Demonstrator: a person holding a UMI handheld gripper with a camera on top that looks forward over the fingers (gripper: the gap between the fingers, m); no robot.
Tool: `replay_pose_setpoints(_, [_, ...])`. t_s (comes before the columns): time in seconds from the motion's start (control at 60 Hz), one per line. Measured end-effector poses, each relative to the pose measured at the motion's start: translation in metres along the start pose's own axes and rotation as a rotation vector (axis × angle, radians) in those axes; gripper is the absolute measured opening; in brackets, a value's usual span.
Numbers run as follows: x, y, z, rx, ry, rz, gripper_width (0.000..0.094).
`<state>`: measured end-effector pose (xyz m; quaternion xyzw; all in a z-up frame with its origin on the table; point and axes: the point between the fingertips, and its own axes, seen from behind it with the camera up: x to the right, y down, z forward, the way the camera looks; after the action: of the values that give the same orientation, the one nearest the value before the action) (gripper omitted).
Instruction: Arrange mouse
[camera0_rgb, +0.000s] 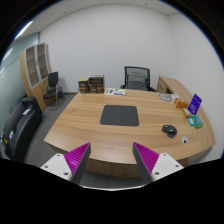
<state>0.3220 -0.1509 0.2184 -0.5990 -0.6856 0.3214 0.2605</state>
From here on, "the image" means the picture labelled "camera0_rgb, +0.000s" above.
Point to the small white round object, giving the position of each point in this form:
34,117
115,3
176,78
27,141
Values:
184,140

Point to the small orange box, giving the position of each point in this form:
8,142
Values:
180,103

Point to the brown printed box bottom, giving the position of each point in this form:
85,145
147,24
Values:
96,88

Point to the black mesh office chair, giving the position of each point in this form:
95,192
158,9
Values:
137,78

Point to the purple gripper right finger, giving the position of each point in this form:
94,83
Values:
146,160

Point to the black visitor chair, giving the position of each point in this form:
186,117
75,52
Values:
53,90

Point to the dark box on top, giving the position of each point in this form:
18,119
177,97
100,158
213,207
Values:
96,79

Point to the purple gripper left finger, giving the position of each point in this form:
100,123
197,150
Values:
77,160

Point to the wooden desk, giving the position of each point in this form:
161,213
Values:
111,146

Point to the brown cardboard box left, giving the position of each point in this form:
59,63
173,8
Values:
84,85

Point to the dark grey mouse pad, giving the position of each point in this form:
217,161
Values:
119,115

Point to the yellow small box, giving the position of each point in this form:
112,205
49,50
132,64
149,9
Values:
186,113

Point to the wooden side cabinet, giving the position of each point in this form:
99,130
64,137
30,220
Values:
171,86

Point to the purple standing card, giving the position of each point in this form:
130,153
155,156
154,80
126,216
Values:
194,104

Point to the black computer mouse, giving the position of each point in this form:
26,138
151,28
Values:
170,130

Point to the wooden bookcase cabinet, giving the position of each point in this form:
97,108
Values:
35,67

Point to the white printed paper sheet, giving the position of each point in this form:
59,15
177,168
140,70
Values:
114,92

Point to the black leather sofa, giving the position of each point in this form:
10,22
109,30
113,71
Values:
20,128

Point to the round grey coaster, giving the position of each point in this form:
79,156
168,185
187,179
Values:
165,97

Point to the blue small packet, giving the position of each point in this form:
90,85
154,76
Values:
191,122

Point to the green snack packet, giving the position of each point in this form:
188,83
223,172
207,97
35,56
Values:
197,122

